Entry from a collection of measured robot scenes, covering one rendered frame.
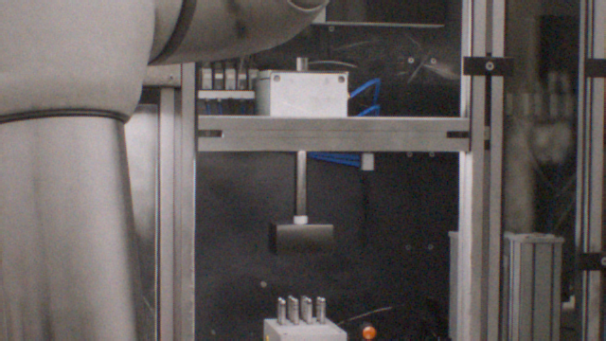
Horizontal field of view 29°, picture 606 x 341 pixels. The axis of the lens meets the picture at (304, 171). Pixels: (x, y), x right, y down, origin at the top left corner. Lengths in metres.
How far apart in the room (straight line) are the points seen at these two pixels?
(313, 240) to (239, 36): 0.92
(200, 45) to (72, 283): 0.20
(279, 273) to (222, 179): 0.19
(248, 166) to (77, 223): 1.23
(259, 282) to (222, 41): 1.18
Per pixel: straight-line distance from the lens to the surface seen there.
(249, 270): 1.94
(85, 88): 0.70
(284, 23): 0.79
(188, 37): 0.78
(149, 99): 1.41
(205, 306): 1.93
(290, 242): 1.68
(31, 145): 0.70
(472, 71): 1.56
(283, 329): 1.69
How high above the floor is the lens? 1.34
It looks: 3 degrees down
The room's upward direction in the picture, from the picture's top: 1 degrees clockwise
